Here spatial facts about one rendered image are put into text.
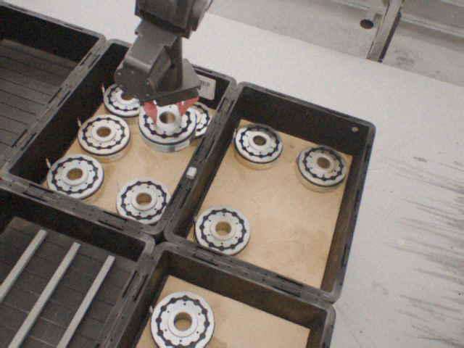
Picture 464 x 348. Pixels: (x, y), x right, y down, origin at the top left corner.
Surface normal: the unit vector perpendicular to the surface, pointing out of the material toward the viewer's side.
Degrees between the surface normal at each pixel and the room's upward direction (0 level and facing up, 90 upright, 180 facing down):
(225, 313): 0
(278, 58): 0
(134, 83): 92
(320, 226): 0
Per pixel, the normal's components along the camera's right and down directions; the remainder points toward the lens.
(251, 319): 0.11, -0.55
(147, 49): 0.23, -0.39
